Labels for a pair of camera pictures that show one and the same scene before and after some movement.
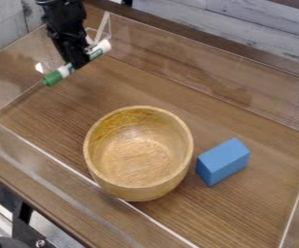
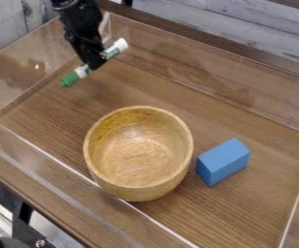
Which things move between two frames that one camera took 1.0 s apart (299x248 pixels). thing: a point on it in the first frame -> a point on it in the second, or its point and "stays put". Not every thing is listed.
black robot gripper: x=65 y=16 -> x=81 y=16
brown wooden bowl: x=139 y=152 stays put
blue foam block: x=223 y=162 stays put
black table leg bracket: x=22 y=231 stays put
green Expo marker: x=55 y=76 -> x=83 y=70
